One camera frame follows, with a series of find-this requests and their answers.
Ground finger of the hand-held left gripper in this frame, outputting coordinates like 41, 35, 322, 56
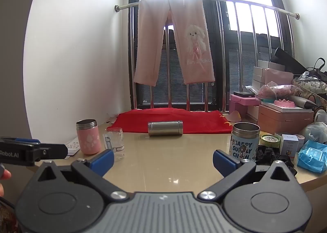
38, 144, 68, 161
15, 138, 41, 144

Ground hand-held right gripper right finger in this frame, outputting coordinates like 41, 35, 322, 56
198, 150, 298, 203

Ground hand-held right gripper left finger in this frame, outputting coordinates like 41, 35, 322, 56
31, 149, 131, 204

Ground stainless steel cup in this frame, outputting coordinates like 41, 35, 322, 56
148, 120, 184, 137

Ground clear printed glass cup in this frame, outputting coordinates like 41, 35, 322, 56
103, 127, 125, 162

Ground pink insulated cup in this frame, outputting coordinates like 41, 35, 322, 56
76, 119, 99, 155

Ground blue printed steel cup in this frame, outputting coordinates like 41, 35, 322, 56
231, 122, 261, 162

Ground person's left hand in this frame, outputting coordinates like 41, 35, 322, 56
0, 169, 12, 197

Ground green round tin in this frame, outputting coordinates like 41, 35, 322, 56
260, 134, 282, 147

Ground pink small stool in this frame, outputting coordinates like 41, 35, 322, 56
229, 94, 261, 121

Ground dark patterned cloth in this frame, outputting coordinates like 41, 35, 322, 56
0, 201, 17, 233

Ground small white box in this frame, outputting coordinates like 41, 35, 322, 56
280, 134, 299, 155

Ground red cloth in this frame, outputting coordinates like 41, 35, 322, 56
106, 108, 232, 134

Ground black flat device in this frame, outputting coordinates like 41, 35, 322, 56
233, 91, 256, 98

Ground pink wooden box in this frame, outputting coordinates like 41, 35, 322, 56
257, 102, 314, 135

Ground pink scalloped dish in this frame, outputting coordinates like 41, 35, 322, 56
273, 98, 296, 109

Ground pink plastic bag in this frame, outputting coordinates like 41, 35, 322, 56
256, 81, 297, 100

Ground blue wipes packet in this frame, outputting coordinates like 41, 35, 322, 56
297, 140, 327, 173

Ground stack of white boxes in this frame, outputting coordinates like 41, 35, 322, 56
252, 59, 271, 91

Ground white plastic bag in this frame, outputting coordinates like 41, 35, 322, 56
303, 110, 327, 144

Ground grey hair dryer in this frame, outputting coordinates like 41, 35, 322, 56
288, 95, 318, 110

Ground pink cardboard box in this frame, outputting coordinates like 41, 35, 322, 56
264, 62, 294, 86

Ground patterned handbag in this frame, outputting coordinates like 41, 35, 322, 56
292, 58, 327, 107

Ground metal window railing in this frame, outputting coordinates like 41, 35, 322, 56
114, 0, 300, 113

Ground pink pants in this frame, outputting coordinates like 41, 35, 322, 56
134, 0, 215, 87

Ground black tangled strap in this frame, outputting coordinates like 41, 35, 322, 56
255, 144, 297, 177

